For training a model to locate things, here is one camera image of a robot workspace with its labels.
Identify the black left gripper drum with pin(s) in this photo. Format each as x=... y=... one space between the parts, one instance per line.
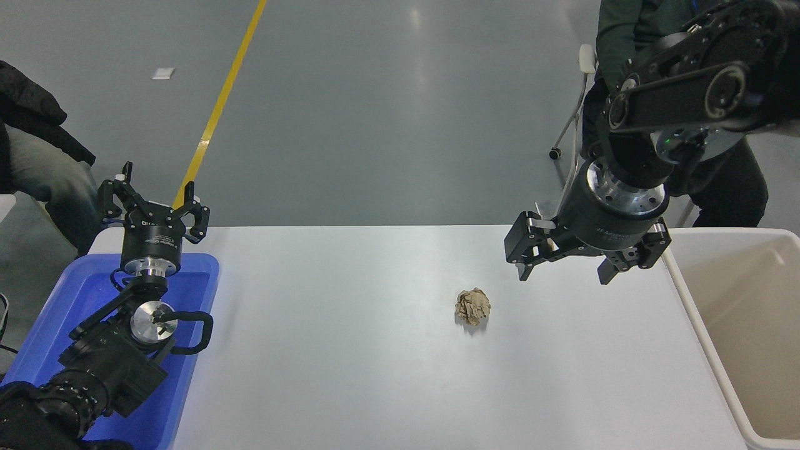
x=151 y=240

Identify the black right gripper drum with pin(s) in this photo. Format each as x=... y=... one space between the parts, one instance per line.
x=594 y=225

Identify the tan paper ball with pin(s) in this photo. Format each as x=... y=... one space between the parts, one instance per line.
x=473 y=306

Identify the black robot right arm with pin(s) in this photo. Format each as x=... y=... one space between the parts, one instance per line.
x=681 y=94

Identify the grey floor plate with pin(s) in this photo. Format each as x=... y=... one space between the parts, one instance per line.
x=545 y=205

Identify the blue plastic tray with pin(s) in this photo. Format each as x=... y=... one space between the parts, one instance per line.
x=200 y=275

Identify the person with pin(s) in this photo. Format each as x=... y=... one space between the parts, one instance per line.
x=44 y=175
x=625 y=31

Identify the large pale bin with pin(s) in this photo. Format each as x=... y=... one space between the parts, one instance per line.
x=737 y=300

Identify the white flat object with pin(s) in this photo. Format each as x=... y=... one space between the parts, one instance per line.
x=5 y=205

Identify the white floor tag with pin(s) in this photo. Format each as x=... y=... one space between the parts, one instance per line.
x=163 y=74

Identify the white folding chair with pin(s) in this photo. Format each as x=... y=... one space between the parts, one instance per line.
x=587 y=59

